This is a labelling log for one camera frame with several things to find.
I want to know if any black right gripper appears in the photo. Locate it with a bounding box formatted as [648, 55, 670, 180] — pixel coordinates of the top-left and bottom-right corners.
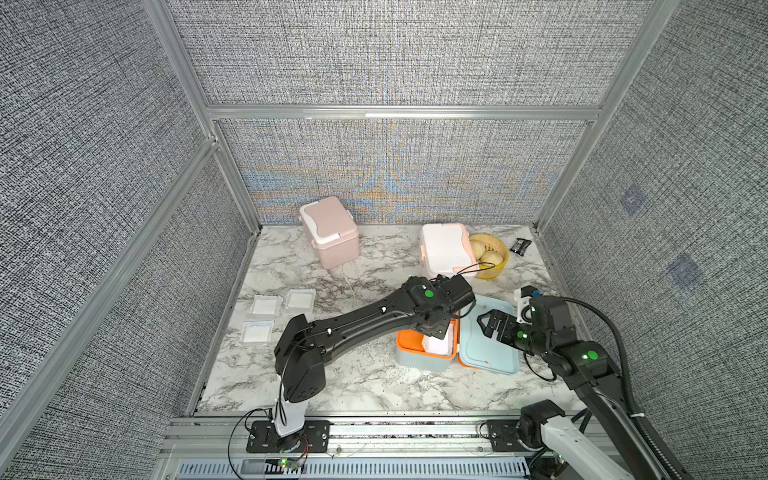
[476, 309, 554, 363]

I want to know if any blue orange first aid box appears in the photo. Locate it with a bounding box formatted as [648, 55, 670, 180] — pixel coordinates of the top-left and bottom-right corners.
[395, 295, 520, 375]

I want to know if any white gauze packet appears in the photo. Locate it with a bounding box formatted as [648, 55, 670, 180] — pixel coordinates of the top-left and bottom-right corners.
[240, 320, 274, 345]
[248, 295, 283, 319]
[285, 289, 316, 315]
[422, 324, 455, 357]

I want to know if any orange tray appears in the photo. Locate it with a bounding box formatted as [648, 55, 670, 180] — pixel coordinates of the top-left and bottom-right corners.
[396, 320, 459, 361]

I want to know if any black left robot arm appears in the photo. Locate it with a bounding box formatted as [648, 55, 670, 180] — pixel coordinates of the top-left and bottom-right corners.
[273, 275, 475, 439]

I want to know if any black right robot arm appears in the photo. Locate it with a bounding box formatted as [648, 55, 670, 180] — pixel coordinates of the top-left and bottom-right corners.
[476, 295, 692, 479]

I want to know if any pink first aid box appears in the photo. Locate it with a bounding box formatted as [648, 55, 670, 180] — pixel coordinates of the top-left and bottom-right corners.
[299, 196, 360, 269]

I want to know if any beige bun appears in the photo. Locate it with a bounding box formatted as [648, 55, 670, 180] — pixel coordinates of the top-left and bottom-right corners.
[479, 250, 504, 269]
[470, 240, 486, 262]

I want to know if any yellow bamboo steamer basket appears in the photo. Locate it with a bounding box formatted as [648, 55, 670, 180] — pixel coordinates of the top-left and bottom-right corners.
[469, 234, 509, 280]

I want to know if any small black wrapper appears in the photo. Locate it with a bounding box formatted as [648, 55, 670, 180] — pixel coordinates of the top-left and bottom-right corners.
[510, 238, 532, 257]

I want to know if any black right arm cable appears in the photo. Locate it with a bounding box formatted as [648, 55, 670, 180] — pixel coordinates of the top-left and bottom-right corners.
[557, 296, 646, 421]

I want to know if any aluminium front rail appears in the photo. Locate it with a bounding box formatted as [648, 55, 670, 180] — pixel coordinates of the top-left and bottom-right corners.
[150, 411, 534, 479]

